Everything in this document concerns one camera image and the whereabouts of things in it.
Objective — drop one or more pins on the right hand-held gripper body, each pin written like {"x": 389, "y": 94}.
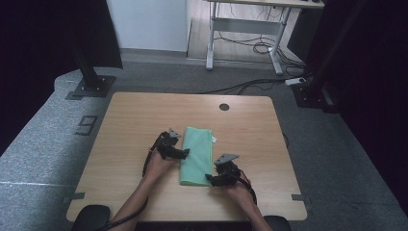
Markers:
{"x": 230, "y": 174}

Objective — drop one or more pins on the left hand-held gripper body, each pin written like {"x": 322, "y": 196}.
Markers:
{"x": 166, "y": 146}

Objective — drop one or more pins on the green cloth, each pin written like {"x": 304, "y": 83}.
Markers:
{"x": 196, "y": 157}

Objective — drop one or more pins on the person's right hand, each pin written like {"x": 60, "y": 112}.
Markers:
{"x": 240, "y": 194}

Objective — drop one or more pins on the person's left hand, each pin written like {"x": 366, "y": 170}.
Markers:
{"x": 158, "y": 166}

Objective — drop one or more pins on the black chair armrest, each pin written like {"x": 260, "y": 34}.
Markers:
{"x": 91, "y": 218}
{"x": 279, "y": 224}

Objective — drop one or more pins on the grey tape strip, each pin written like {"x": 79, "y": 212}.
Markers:
{"x": 299, "y": 197}
{"x": 76, "y": 196}

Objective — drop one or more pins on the grey floor socket plate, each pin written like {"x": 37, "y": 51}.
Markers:
{"x": 86, "y": 125}

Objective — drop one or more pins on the black metal stand with base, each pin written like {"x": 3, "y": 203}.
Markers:
{"x": 312, "y": 93}
{"x": 91, "y": 80}

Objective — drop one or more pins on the white power strip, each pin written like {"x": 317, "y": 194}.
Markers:
{"x": 295, "y": 81}

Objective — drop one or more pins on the black curtain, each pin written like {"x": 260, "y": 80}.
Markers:
{"x": 38, "y": 64}
{"x": 378, "y": 96}

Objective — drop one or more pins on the black computer case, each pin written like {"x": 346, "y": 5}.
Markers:
{"x": 301, "y": 35}

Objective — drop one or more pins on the white frame desk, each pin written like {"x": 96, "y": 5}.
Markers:
{"x": 247, "y": 27}

